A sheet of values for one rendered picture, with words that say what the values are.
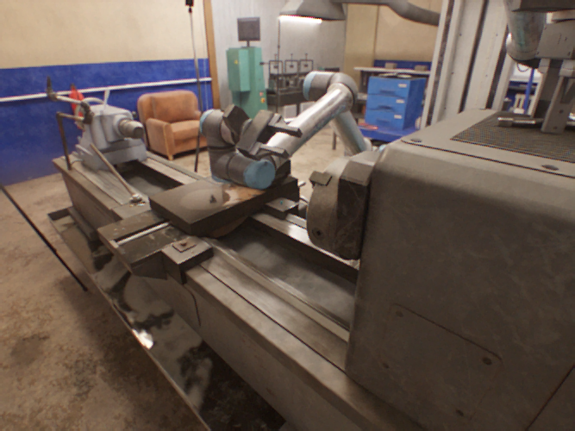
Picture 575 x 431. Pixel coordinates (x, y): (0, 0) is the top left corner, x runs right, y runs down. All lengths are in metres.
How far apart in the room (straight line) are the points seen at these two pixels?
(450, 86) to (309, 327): 1.37
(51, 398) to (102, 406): 0.27
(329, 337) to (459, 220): 0.48
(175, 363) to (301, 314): 0.65
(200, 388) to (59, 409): 0.86
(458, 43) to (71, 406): 2.49
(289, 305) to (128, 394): 1.16
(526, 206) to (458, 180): 0.07
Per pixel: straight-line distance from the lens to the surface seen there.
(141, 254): 1.08
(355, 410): 0.72
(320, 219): 0.70
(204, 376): 1.29
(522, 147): 0.50
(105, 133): 1.93
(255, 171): 0.88
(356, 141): 1.63
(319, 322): 0.83
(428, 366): 0.57
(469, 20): 1.78
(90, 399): 1.91
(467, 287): 0.46
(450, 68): 1.78
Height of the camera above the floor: 1.45
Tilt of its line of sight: 29 degrees down
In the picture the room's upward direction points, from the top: straight up
